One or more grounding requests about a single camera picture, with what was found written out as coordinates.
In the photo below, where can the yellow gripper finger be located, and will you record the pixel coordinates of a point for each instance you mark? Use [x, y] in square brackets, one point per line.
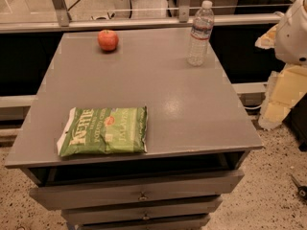
[284, 90]
[267, 40]

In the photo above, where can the clear plastic water bottle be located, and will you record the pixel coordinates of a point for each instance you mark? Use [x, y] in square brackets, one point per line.
[201, 30]

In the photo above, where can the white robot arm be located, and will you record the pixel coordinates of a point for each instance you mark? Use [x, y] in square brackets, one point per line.
[291, 35]

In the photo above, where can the green jalapeno chip bag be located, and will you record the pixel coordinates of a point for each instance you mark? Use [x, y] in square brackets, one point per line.
[104, 131]

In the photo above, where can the grey drawer cabinet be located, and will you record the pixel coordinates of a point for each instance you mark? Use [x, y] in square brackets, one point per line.
[196, 122]

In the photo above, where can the top grey drawer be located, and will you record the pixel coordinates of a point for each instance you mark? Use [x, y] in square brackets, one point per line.
[136, 190]

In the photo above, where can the grey drawer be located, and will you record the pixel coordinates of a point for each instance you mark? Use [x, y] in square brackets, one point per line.
[143, 211]
[136, 190]
[194, 222]

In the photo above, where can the middle grey drawer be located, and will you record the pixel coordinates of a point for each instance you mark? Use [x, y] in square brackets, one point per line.
[143, 211]

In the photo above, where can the red apple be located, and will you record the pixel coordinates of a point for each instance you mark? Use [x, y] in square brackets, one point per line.
[108, 40]

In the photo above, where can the bottom grey drawer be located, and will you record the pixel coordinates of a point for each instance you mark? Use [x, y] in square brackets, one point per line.
[194, 222]

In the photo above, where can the metal railing frame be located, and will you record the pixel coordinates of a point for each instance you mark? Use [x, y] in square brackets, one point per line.
[25, 16]

